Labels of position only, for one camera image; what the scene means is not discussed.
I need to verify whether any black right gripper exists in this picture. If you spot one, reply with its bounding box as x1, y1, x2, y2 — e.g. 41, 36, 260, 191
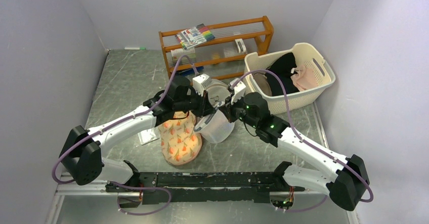
219, 92, 259, 128

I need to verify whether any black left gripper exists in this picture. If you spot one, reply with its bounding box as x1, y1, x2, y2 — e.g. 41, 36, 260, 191
175, 87, 217, 118

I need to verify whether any white mesh laundry bag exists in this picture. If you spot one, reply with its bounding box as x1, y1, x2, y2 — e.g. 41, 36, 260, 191
194, 108, 235, 144

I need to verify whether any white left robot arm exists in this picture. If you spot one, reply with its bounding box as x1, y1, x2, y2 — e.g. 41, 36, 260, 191
59, 74, 215, 192

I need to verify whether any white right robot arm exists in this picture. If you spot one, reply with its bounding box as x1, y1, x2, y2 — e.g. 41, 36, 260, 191
219, 93, 369, 211

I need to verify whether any beige mesh laundry bag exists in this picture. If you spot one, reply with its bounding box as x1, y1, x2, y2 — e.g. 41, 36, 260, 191
204, 79, 230, 107

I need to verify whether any brown bra cup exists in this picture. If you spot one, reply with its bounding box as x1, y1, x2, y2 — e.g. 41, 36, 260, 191
253, 72, 272, 97

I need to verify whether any floral orange laundry bag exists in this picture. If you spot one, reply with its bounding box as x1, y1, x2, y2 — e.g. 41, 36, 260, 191
157, 112, 203, 166

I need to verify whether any cream plastic laundry basket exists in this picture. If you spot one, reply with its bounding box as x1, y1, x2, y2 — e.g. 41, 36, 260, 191
242, 42, 336, 114

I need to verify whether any blue flat box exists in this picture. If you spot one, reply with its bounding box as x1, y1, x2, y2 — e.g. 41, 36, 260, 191
176, 66, 204, 76

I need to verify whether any white green box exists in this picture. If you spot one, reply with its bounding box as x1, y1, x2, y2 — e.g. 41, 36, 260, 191
170, 48, 196, 61

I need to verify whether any orange wooden shelf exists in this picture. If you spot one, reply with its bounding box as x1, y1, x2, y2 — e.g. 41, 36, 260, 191
158, 16, 274, 80

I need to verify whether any clear blister pack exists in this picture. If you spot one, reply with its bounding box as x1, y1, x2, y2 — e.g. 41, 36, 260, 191
137, 128, 159, 146

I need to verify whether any black garment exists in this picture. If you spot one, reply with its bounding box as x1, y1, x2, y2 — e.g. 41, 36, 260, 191
265, 53, 299, 97

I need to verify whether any white clip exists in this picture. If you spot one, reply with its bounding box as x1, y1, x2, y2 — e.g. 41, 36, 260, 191
235, 38, 247, 54

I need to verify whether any colour marker pack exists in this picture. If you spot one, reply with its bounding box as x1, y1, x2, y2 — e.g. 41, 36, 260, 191
175, 23, 215, 50

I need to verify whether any pink garment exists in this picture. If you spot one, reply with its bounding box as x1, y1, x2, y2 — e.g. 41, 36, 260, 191
290, 65, 319, 92

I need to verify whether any green white marker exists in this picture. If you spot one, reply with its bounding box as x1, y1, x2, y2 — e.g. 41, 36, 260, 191
124, 47, 146, 51

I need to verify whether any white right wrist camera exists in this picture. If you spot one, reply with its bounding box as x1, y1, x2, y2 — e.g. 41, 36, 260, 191
229, 78, 246, 105

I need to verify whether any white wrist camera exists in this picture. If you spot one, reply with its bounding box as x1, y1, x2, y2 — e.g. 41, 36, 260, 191
229, 78, 246, 105
192, 74, 212, 96

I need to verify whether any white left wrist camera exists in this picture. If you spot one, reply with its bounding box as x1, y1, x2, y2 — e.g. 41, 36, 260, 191
192, 74, 212, 96

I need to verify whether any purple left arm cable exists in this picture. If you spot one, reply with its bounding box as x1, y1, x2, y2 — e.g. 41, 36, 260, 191
51, 54, 202, 216

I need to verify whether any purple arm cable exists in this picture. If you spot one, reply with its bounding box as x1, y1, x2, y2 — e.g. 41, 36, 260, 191
51, 54, 202, 216
229, 69, 374, 214

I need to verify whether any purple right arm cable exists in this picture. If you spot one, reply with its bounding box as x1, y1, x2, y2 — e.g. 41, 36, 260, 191
229, 69, 374, 214

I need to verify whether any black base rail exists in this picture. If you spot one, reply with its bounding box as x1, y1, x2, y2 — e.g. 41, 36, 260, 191
105, 171, 304, 207

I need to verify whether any aluminium frame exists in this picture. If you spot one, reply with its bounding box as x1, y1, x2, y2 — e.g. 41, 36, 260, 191
45, 171, 359, 224

